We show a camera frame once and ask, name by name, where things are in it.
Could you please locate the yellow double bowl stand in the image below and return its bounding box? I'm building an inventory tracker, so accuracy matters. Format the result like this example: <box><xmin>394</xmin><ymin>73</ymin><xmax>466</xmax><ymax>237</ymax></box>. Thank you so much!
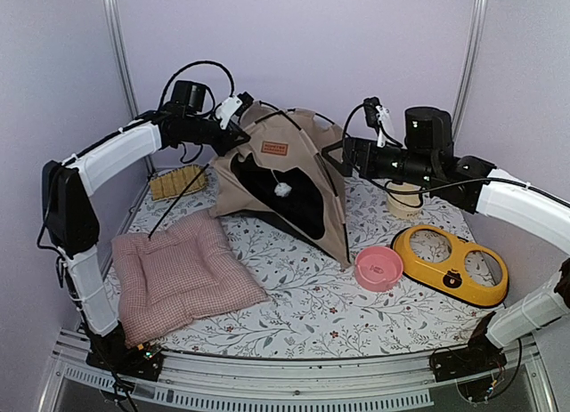
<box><xmin>391</xmin><ymin>225</ymin><xmax>509</xmax><ymax>309</ymax></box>

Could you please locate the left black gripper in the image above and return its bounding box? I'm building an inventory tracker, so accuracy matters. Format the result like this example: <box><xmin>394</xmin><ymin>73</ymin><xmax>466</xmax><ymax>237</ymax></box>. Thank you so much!
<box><xmin>186</xmin><ymin>115</ymin><xmax>252</xmax><ymax>156</ymax></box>

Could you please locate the beige fabric pet tent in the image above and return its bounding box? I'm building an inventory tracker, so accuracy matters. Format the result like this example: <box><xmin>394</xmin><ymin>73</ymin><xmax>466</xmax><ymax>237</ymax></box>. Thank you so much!
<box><xmin>210</xmin><ymin>101</ymin><xmax>351</xmax><ymax>268</ymax></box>

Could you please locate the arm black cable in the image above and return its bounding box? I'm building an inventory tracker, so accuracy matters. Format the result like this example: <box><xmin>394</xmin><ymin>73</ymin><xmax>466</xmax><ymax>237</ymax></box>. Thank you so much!
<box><xmin>158</xmin><ymin>61</ymin><xmax>236</xmax><ymax>164</ymax></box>
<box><xmin>342</xmin><ymin>102</ymin><xmax>570</xmax><ymax>208</ymax></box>

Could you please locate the left aluminium frame post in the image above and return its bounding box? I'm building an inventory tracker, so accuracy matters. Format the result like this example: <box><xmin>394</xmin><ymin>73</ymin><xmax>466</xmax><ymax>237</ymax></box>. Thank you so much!
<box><xmin>100</xmin><ymin>0</ymin><xmax>157</xmax><ymax>177</ymax></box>

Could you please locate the white pompom toy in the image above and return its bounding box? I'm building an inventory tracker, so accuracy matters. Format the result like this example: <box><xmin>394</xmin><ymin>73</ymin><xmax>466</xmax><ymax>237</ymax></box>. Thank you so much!
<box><xmin>273</xmin><ymin>182</ymin><xmax>292</xmax><ymax>198</ymax></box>

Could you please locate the green circuit board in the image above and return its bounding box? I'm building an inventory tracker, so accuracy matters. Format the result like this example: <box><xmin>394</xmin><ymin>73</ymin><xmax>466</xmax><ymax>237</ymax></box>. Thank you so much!
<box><xmin>136</xmin><ymin>343</ymin><xmax>162</xmax><ymax>360</ymax></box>

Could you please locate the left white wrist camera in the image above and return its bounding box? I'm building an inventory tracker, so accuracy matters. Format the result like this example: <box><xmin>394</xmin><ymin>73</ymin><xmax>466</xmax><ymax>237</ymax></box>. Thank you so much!
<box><xmin>214</xmin><ymin>92</ymin><xmax>254</xmax><ymax>130</ymax></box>

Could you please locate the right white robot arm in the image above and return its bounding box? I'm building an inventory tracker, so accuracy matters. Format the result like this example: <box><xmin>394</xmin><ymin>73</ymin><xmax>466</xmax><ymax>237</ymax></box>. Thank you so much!
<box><xmin>322</xmin><ymin>98</ymin><xmax>569</xmax><ymax>373</ymax></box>

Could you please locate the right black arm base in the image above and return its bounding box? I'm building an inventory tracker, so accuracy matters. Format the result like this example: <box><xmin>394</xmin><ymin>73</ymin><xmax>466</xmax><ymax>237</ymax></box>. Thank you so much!
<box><xmin>428</xmin><ymin>311</ymin><xmax>507</xmax><ymax>403</ymax></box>

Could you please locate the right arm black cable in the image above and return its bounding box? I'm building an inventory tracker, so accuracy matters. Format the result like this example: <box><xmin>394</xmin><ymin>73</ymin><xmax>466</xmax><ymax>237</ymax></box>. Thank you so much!
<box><xmin>342</xmin><ymin>102</ymin><xmax>570</xmax><ymax>208</ymax></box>

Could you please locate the aluminium frame post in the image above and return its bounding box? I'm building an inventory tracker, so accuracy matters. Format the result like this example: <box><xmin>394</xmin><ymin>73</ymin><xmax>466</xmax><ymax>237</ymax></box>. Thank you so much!
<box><xmin>452</xmin><ymin>0</ymin><xmax>488</xmax><ymax>140</ymax></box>
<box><xmin>100</xmin><ymin>0</ymin><xmax>157</xmax><ymax>177</ymax></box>

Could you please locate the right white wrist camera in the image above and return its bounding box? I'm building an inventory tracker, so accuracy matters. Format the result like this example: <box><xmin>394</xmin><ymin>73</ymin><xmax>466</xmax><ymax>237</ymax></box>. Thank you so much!
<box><xmin>363</xmin><ymin>97</ymin><xmax>400</xmax><ymax>148</ymax></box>

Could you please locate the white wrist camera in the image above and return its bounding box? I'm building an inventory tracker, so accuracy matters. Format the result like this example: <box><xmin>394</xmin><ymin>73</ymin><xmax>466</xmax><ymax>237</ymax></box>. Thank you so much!
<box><xmin>214</xmin><ymin>92</ymin><xmax>254</xmax><ymax>130</ymax></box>
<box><xmin>363</xmin><ymin>97</ymin><xmax>400</xmax><ymax>148</ymax></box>

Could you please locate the black tent pole one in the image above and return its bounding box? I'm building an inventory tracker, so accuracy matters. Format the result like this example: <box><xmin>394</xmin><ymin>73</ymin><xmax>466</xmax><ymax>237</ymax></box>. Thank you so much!
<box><xmin>250</xmin><ymin>102</ymin><xmax>350</xmax><ymax>268</ymax></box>

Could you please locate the pink pet bowl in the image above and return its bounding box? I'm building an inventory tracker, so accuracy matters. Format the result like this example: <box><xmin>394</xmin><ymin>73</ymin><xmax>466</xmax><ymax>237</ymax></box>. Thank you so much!
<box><xmin>354</xmin><ymin>246</ymin><xmax>403</xmax><ymax>293</ymax></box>

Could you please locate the cream cat bowl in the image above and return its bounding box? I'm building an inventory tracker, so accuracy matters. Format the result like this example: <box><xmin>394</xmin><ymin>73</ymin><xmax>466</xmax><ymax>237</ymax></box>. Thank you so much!
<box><xmin>385</xmin><ymin>182</ymin><xmax>424</xmax><ymax>220</ymax></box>

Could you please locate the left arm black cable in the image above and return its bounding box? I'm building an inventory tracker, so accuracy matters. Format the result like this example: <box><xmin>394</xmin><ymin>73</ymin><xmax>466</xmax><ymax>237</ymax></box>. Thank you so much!
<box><xmin>158</xmin><ymin>61</ymin><xmax>236</xmax><ymax>164</ymax></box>

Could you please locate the pink checkered cushion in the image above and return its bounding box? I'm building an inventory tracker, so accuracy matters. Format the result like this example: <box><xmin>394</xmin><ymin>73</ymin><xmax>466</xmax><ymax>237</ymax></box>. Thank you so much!
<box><xmin>112</xmin><ymin>210</ymin><xmax>267</xmax><ymax>347</ymax></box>

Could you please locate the right aluminium frame post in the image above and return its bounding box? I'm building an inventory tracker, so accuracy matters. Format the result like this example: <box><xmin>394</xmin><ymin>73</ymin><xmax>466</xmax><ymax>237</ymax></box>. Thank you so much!
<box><xmin>452</xmin><ymin>0</ymin><xmax>488</xmax><ymax>140</ymax></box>

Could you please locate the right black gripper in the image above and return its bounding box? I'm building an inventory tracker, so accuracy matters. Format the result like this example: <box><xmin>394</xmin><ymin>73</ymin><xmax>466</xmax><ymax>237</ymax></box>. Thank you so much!
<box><xmin>322</xmin><ymin>136</ymin><xmax>437</xmax><ymax>189</ymax></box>

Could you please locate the woven scratcher tray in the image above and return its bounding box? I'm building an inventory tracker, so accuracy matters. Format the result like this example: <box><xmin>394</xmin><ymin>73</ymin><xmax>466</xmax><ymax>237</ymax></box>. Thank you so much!
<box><xmin>149</xmin><ymin>165</ymin><xmax>208</xmax><ymax>201</ymax></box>

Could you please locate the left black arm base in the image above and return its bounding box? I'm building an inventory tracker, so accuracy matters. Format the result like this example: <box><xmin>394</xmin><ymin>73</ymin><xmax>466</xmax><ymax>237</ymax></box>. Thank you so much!
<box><xmin>81</xmin><ymin>322</ymin><xmax>164</xmax><ymax>392</ymax></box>

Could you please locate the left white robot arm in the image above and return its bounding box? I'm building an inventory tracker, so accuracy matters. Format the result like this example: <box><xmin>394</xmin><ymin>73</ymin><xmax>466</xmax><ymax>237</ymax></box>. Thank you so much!
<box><xmin>40</xmin><ymin>80</ymin><xmax>254</xmax><ymax>336</ymax></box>

